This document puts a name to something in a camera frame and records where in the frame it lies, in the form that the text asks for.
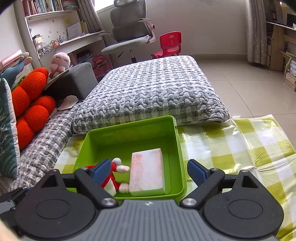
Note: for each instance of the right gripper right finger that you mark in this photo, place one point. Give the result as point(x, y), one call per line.
point(208, 182)

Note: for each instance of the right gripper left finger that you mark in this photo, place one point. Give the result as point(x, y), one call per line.
point(90, 181)

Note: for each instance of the santa hat plush toy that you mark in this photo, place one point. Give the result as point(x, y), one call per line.
point(115, 177)

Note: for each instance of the pink stained white sponge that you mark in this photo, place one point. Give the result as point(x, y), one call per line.
point(147, 177)

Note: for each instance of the green plastic bin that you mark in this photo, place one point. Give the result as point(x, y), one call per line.
point(121, 141)

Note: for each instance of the grey quilted sofa cover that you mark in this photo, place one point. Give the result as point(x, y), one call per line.
point(41, 154)

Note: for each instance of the white paper scrap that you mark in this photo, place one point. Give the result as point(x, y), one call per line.
point(68, 103)

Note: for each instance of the dark green tree pillow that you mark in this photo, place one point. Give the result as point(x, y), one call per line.
point(10, 151)

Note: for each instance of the orange bobble cushion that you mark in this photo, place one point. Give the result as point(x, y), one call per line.
point(32, 109)

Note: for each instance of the grey quilted ottoman cushion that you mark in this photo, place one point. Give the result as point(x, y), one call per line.
point(173, 86)

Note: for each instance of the grey sofa armrest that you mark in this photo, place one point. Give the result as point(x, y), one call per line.
point(79, 81)

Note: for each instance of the book on armrest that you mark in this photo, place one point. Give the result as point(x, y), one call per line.
point(55, 78)

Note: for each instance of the pink storage basket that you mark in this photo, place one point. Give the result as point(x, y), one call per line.
point(101, 66)

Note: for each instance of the pink octopus plush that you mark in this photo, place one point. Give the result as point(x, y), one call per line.
point(60, 62)

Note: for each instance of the teal plush toy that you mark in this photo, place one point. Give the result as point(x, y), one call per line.
point(11, 73)

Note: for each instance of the red plastic child chair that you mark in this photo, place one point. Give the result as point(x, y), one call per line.
point(170, 44)

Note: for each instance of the white bookshelf desk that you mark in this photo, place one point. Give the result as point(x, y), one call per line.
point(49, 27)

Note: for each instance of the wooden desk shelf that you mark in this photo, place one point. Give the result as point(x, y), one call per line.
point(280, 24)

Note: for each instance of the grey office chair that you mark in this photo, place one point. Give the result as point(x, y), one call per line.
point(131, 28)

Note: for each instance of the beige curtain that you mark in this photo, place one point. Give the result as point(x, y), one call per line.
point(256, 31)

